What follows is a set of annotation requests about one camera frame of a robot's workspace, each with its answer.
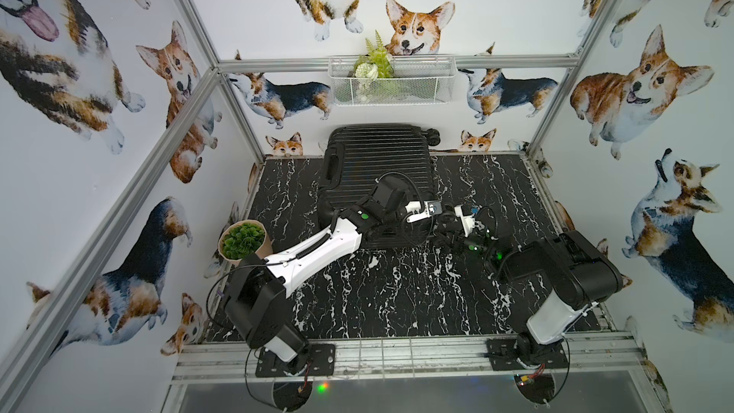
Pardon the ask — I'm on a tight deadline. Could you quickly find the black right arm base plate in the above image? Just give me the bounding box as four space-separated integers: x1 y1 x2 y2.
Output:
486 333 570 371

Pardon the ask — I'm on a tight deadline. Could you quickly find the green fern with white flower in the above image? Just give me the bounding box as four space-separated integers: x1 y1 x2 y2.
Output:
351 32 395 104

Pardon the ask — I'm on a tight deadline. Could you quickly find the black hard-shell suitcase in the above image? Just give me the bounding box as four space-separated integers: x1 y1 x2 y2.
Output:
317 124 440 250

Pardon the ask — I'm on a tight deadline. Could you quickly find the white wire mesh basket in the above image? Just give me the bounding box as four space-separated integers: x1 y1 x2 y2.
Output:
328 55 458 106

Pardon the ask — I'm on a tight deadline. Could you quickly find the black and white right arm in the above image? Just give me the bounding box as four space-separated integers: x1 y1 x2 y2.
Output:
427 202 628 365

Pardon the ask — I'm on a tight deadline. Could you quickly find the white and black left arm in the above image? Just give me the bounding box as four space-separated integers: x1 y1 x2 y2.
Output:
217 171 443 375

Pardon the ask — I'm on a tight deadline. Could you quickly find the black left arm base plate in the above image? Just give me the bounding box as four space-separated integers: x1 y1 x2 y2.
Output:
255 343 336 378

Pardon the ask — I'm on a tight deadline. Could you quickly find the aluminium cage frame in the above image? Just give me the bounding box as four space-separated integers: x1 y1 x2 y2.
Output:
0 0 675 413

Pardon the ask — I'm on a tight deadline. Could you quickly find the green succulent in beige pot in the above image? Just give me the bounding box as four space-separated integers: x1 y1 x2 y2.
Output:
218 220 273 264

